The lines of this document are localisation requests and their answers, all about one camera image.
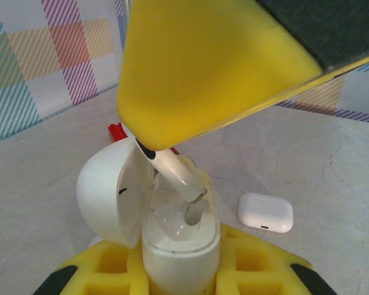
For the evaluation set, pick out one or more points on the white stem earbud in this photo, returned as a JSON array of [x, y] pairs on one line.
[[175, 172]]

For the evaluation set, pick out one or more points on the rectangular white earbud case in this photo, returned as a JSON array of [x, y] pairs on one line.
[[264, 212]]

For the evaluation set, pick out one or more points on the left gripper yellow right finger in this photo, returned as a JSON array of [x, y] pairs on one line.
[[249, 270]]

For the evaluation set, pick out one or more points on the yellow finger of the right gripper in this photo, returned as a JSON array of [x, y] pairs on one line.
[[203, 61]]

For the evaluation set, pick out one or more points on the red flashlight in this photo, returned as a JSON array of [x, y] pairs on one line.
[[117, 132]]

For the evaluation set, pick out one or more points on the round white earbud case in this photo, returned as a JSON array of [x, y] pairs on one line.
[[178, 267]]

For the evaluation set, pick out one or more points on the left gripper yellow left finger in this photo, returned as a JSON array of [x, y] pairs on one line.
[[110, 270]]

